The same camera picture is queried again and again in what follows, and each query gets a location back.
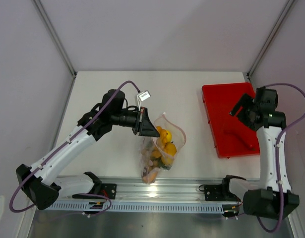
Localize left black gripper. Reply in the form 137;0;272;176
111;106;160;137

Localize yellow toy ginger root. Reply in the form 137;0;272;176
156;126;167;150

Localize yellow toy pepper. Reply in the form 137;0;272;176
165;130;172;143

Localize clear pink zip top bag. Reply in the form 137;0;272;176
140;113;186;184

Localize longan bunch with leaves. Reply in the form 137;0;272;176
141;141;175;170

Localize small yellow toy mango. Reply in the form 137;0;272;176
164;142;177;159

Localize red toy chili pepper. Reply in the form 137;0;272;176
224;129;255;151

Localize toy ham slice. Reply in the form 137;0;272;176
142;168;159;184

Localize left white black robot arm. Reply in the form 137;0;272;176
16;89;160;210

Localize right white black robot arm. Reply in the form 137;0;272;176
220;87;300;221

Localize red plastic tray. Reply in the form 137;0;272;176
202;82;260;158

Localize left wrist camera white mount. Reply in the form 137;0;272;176
135;90;151;108

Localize aluminium mounting rail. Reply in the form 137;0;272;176
52;175;298;204

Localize right aluminium frame post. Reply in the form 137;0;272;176
245;0;299;81

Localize aluminium frame post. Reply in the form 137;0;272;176
32;0;77;77
245;0;299;81

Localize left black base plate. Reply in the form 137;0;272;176
72;183;117;200

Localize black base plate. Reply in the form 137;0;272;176
72;183;117;200
198;184;241;202

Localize white slotted cable duct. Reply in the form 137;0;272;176
47;201;224;214

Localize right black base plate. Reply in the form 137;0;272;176
198;184;241;202

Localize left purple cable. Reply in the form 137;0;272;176
9;80;142;213

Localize left aluminium frame post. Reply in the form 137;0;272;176
32;0;77;77

